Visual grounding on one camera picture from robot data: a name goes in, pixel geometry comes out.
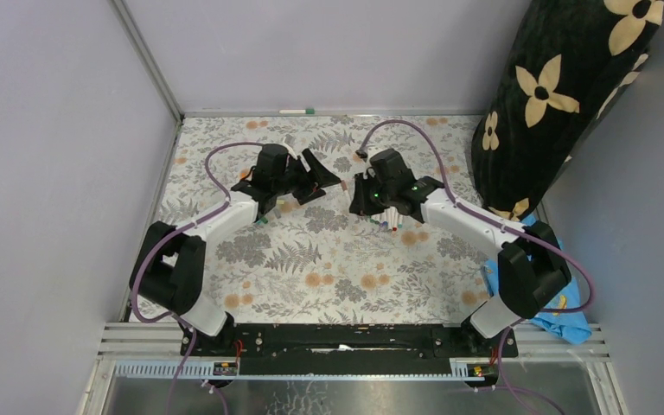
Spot white marker on ledge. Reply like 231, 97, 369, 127
278, 108, 316, 116

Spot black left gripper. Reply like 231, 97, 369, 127
272, 149, 341, 206

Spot black floral cushion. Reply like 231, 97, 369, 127
470, 1, 664, 220

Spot aluminium frame rails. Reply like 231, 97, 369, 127
99, 322, 610, 362

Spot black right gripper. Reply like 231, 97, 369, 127
349, 172, 395, 217

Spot blue patterned cloth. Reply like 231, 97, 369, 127
473, 217, 591, 344

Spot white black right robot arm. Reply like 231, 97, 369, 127
349, 149, 571, 356

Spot grey slotted cable duct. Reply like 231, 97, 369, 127
115, 359, 485, 382

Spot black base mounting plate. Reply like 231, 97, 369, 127
180, 323, 519, 378

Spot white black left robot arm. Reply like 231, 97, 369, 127
129, 144, 341, 355

